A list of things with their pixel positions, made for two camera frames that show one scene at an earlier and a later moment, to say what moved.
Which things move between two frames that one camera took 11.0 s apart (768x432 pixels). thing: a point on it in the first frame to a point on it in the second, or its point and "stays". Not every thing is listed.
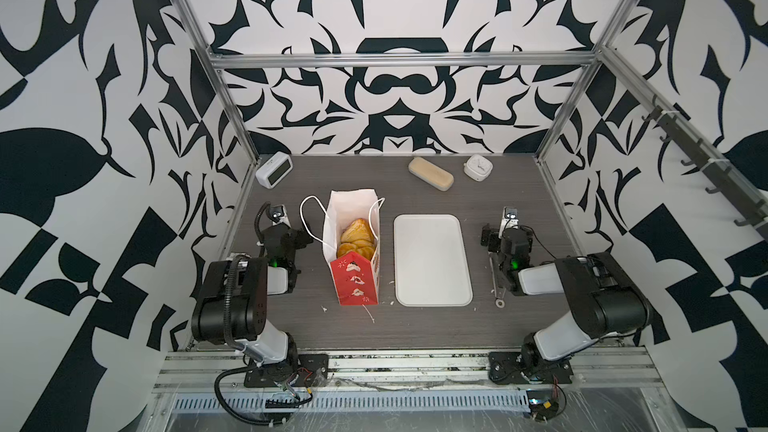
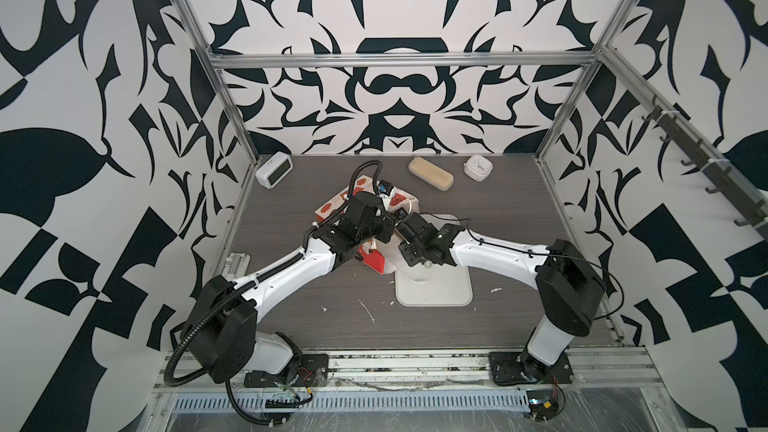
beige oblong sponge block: x=430 y=174 stays
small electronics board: x=542 y=404 stays
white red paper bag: x=356 y=276 to x=370 y=255
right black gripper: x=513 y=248 to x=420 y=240
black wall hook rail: x=723 y=176 stays
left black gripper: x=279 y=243 to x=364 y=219
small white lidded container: x=478 y=167 stays
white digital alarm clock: x=274 y=170 stays
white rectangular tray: x=431 y=265 stays
